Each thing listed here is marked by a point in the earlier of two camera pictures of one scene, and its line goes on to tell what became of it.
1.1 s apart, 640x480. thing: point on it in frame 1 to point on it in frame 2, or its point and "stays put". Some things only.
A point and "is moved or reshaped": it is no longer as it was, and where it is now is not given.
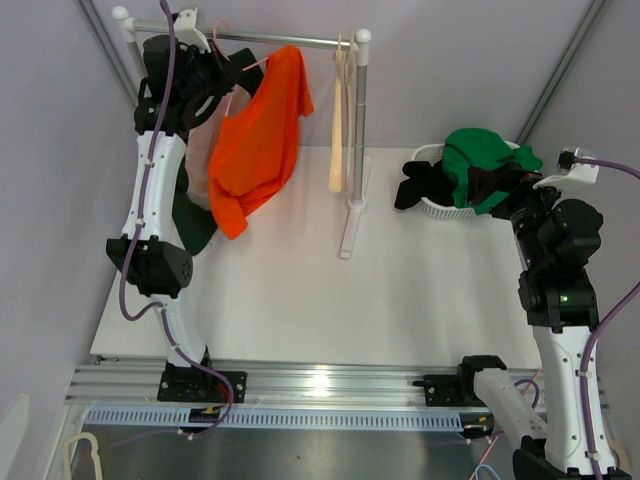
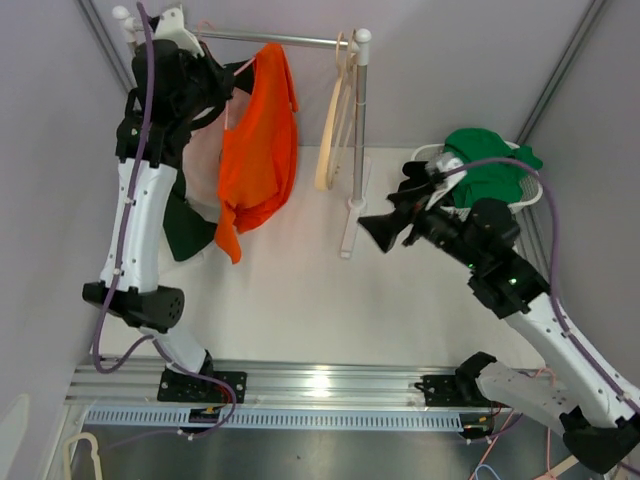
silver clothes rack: [361, 42] stays put
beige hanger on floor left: [94, 454] stays put
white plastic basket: [433, 153] stays put
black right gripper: [482, 182] to [385, 228]
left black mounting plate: [201, 386] stays put
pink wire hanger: [213, 35] is moved or reshaped
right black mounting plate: [451, 390] stays put
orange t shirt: [255, 146] is moved or reshaped
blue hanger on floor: [487, 466] stays put
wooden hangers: [335, 179] is moved or reshaped
